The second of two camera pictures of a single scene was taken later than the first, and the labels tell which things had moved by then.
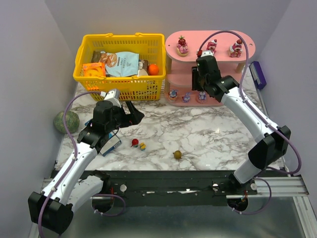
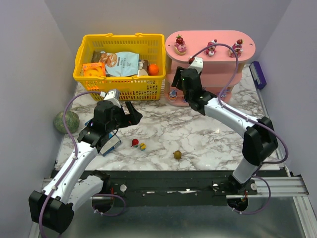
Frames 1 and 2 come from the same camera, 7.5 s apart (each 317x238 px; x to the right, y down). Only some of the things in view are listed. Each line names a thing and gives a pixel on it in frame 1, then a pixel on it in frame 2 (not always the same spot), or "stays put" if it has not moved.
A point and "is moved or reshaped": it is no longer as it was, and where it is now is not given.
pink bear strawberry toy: (236, 49) stays put
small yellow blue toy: (142, 146) stays put
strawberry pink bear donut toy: (182, 47) is moved or reshaped
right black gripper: (196, 79) -> (184, 81)
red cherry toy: (134, 143) stays put
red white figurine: (212, 45) stays put
